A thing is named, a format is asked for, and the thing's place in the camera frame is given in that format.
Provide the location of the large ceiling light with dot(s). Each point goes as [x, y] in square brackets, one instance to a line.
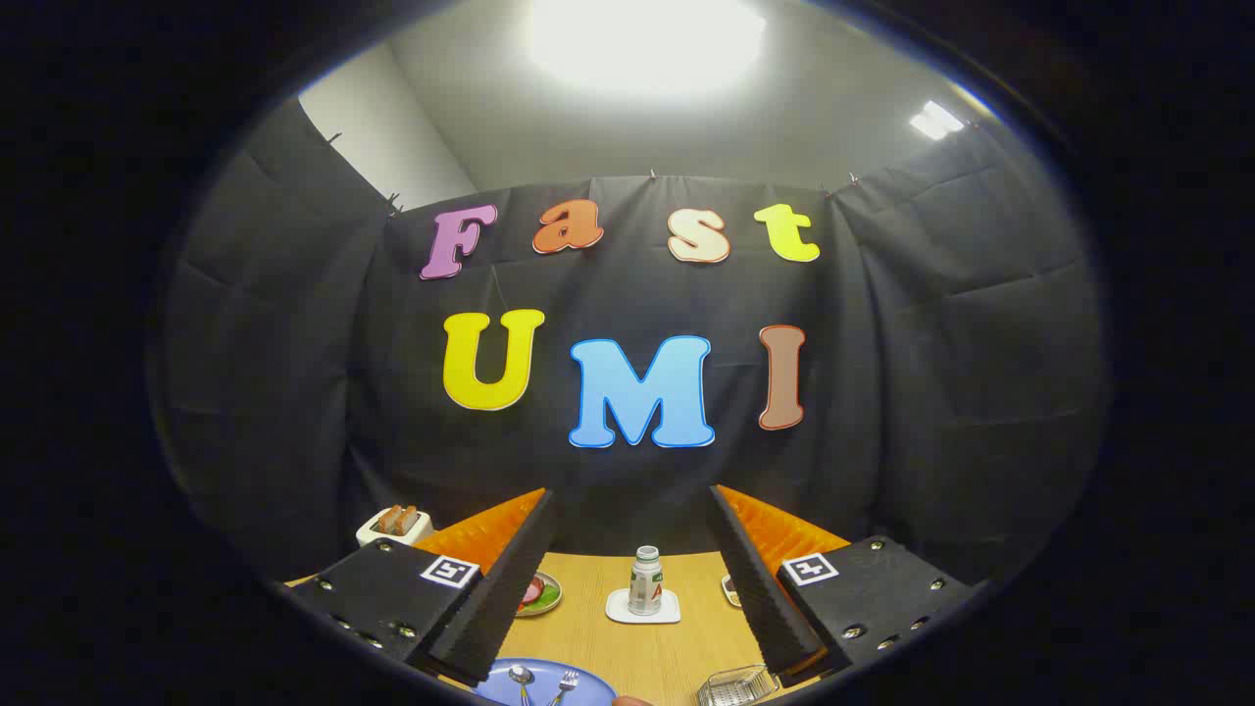
[642, 44]

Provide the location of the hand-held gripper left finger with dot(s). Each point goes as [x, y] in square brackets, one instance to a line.
[500, 598]

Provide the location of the white toaster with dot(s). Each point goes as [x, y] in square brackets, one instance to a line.
[371, 534]

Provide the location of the brown toast slice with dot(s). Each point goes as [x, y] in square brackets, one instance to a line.
[388, 520]
[407, 520]

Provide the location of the white drink bottle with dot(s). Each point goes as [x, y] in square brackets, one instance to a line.
[645, 583]

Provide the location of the pink ham slice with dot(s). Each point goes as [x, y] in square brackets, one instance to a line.
[532, 590]

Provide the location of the blue round plate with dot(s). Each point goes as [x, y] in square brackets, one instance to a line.
[593, 686]

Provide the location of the white square coaster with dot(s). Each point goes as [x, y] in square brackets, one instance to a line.
[618, 610]

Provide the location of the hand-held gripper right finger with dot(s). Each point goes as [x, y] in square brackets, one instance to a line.
[760, 588]

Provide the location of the small oval food plate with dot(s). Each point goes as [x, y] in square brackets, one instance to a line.
[547, 603]

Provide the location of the small ceiling light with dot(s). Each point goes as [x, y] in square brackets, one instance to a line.
[936, 120]

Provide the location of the white divided tray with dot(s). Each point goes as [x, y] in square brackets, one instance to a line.
[731, 590]

